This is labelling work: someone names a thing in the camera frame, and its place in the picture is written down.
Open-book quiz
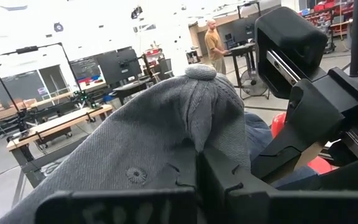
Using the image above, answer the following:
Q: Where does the grey office chair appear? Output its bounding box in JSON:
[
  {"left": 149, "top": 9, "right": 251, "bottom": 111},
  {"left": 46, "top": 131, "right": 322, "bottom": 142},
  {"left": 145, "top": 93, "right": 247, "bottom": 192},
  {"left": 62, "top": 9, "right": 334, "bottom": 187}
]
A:
[{"left": 157, "top": 57, "right": 175, "bottom": 79}]

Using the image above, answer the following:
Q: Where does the wooden background table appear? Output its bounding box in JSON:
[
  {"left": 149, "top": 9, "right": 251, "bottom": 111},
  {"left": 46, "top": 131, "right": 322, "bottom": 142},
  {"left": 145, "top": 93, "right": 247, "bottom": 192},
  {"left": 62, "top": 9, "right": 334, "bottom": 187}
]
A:
[{"left": 6, "top": 104, "right": 114, "bottom": 189}]

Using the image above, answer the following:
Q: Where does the black floor fan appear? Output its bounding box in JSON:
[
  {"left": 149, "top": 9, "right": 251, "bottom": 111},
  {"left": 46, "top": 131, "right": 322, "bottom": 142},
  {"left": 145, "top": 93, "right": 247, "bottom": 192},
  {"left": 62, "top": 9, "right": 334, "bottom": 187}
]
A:
[{"left": 239, "top": 68, "right": 270, "bottom": 101}]

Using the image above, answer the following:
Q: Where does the grey baseball cap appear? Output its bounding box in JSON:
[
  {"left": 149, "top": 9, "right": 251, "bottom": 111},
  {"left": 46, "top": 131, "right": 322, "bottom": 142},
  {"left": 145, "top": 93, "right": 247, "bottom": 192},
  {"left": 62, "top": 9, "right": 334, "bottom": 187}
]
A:
[{"left": 0, "top": 63, "right": 252, "bottom": 224}]

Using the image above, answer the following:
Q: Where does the dark computer monitor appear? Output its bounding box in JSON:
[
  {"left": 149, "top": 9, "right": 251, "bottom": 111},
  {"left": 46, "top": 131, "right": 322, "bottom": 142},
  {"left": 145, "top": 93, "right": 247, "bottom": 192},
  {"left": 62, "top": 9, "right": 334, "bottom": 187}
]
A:
[{"left": 225, "top": 15, "right": 258, "bottom": 45}]

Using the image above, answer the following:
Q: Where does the red desk lamp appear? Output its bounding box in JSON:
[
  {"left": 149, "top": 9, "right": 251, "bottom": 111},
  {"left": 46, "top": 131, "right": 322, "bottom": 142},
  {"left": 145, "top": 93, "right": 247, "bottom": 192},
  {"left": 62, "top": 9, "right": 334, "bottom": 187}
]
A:
[{"left": 270, "top": 111, "right": 339, "bottom": 175}]

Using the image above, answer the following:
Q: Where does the red topped equipment cart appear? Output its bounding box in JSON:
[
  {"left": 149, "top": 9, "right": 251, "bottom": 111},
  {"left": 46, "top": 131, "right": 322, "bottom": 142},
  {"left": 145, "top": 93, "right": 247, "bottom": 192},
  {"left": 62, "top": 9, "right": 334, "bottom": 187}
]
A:
[{"left": 142, "top": 46, "right": 167, "bottom": 77}]

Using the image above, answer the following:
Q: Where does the black monitor panel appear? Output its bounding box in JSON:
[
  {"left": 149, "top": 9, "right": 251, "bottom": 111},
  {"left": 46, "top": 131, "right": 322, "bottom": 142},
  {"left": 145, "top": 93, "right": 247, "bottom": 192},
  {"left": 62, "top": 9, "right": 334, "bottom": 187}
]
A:
[{"left": 96, "top": 48, "right": 143, "bottom": 85}]

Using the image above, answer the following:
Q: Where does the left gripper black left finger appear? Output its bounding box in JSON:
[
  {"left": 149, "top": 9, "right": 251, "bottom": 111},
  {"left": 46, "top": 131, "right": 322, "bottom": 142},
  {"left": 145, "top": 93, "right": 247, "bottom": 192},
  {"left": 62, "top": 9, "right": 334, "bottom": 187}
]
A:
[{"left": 149, "top": 144, "right": 198, "bottom": 191}]

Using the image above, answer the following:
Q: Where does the red parts bin shelf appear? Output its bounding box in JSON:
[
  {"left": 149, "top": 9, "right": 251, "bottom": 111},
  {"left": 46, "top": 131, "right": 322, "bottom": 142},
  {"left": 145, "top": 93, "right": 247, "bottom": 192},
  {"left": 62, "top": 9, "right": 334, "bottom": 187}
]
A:
[{"left": 300, "top": 0, "right": 356, "bottom": 54}]

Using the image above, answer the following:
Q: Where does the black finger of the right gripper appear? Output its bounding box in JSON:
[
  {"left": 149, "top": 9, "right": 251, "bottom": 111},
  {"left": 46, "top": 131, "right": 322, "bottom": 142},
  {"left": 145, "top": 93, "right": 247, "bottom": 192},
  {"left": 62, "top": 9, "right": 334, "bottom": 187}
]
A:
[
  {"left": 275, "top": 154, "right": 358, "bottom": 192},
  {"left": 250, "top": 68, "right": 346, "bottom": 181}
]

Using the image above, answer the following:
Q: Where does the black background station frame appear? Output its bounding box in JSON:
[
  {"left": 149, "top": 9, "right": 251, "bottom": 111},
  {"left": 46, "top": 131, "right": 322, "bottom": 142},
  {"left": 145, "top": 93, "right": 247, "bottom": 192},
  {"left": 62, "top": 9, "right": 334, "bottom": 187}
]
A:
[{"left": 0, "top": 42, "right": 84, "bottom": 131}]

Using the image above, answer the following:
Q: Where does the person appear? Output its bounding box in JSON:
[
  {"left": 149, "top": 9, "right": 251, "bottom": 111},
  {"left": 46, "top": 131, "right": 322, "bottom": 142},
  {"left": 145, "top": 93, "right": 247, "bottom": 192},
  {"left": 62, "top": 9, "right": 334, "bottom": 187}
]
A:
[{"left": 203, "top": 17, "right": 230, "bottom": 76}]

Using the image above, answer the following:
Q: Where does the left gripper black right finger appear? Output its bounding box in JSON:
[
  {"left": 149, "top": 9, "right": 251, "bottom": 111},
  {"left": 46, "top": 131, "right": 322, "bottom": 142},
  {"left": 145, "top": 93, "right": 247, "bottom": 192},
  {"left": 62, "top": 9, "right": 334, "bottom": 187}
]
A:
[{"left": 197, "top": 148, "right": 278, "bottom": 224}]

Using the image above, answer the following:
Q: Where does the black standing desk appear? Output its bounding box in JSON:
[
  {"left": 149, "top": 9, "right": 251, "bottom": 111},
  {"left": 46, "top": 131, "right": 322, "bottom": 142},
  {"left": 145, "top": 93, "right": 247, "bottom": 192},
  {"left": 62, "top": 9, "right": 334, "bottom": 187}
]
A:
[{"left": 224, "top": 42, "right": 258, "bottom": 90}]

